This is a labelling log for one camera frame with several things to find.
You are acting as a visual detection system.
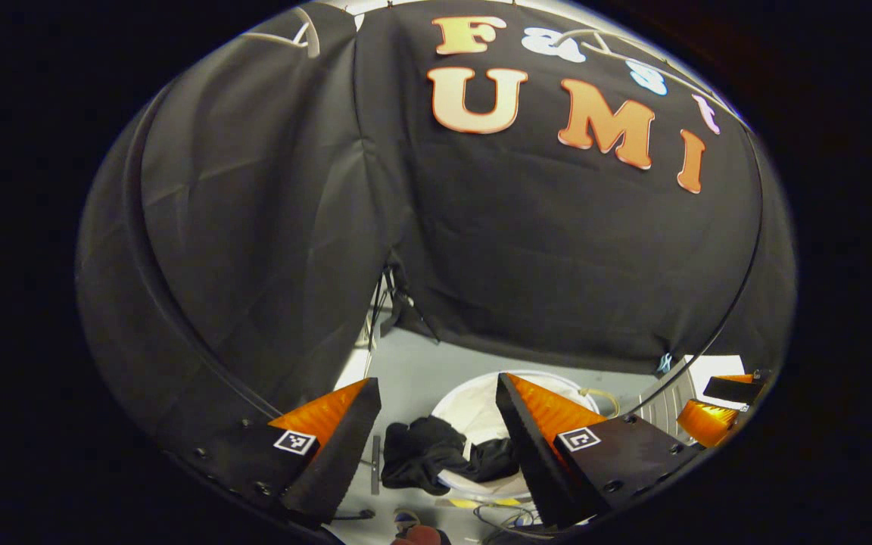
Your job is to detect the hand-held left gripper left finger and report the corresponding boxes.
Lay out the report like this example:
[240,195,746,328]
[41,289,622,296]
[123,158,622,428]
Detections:
[171,377,384,528]

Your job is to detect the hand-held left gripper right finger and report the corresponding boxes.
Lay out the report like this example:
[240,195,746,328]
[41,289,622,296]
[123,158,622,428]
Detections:
[495,371,702,531]

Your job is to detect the white laundry hamper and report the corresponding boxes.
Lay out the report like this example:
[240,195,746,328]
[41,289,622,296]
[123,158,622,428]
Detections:
[430,369,622,504]

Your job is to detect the black knit jacket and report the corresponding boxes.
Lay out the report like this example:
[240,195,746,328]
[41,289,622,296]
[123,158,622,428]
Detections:
[381,415,520,497]

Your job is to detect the black clothes rack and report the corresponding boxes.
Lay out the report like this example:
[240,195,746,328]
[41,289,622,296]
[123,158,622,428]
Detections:
[122,98,766,421]

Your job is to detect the white plastic clothes hanger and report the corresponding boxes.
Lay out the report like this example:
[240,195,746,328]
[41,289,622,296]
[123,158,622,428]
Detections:
[243,6,322,60]
[557,26,747,129]

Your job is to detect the white ribbed panel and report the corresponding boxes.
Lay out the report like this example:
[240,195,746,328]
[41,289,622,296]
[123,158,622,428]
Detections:
[639,377,693,444]

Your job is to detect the black backdrop stand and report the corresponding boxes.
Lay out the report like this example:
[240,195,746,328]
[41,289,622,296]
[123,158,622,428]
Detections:
[364,261,443,372]

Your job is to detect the black backdrop cloth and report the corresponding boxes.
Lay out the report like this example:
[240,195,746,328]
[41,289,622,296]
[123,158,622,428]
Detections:
[75,0,799,455]

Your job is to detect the floor cables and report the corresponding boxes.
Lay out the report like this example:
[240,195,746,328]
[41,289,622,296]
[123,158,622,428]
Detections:
[472,502,552,543]

